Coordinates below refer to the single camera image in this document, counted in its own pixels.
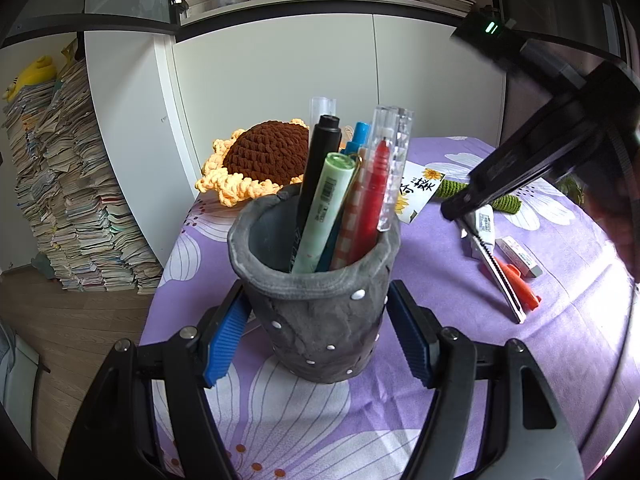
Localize red white patterned pen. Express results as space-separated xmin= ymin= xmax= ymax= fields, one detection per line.
xmin=330 ymin=147 xmax=371 ymax=271

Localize white cabinet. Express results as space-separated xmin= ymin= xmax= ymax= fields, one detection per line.
xmin=82 ymin=0 xmax=506 ymax=271

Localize black marker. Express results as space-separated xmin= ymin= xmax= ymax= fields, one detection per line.
xmin=295 ymin=115 xmax=342 ymax=271

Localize sunflower gift card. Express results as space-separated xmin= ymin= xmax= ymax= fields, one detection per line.
xmin=392 ymin=161 xmax=446 ymax=223

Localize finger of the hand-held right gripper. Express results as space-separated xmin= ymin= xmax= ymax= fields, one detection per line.
xmin=440 ymin=62 xmax=640 ymax=222

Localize orange pen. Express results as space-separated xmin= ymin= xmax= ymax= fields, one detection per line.
xmin=492 ymin=255 xmax=542 ymax=311

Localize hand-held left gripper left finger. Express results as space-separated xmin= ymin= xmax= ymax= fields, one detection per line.
xmin=57 ymin=280 xmax=251 ymax=480

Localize blue pen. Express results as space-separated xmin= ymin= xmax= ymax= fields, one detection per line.
xmin=316 ymin=121 xmax=372 ymax=272

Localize white purple correction tape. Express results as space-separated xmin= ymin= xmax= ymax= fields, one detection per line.
xmin=467 ymin=206 xmax=496 ymax=256

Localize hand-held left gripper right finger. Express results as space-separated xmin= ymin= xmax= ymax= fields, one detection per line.
xmin=387 ymin=280 xmax=586 ymax=480

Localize grey dotted pen holder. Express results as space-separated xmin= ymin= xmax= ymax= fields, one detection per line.
xmin=227 ymin=192 xmax=402 ymax=385

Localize green white pen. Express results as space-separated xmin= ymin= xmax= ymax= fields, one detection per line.
xmin=291 ymin=152 xmax=357 ymax=275

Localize purple floral tablecloth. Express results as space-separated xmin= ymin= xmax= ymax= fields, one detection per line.
xmin=139 ymin=135 xmax=640 ymax=480

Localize translucent clear pen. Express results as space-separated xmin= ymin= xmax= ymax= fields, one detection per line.
xmin=310 ymin=96 xmax=337 ymax=128

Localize grey white eraser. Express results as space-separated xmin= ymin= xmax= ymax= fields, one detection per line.
xmin=495 ymin=236 xmax=543 ymax=279

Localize crochet sunflower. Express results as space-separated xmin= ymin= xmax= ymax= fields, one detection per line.
xmin=195 ymin=119 xmax=523 ymax=216

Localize tall pile of books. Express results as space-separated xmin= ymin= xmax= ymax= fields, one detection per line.
xmin=0 ymin=55 xmax=163 ymax=295

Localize person's right hand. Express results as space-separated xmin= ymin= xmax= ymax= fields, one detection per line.
xmin=594 ymin=150 xmax=640 ymax=281

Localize yellow plush toy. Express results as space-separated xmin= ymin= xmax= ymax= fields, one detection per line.
xmin=4 ymin=56 xmax=57 ymax=103

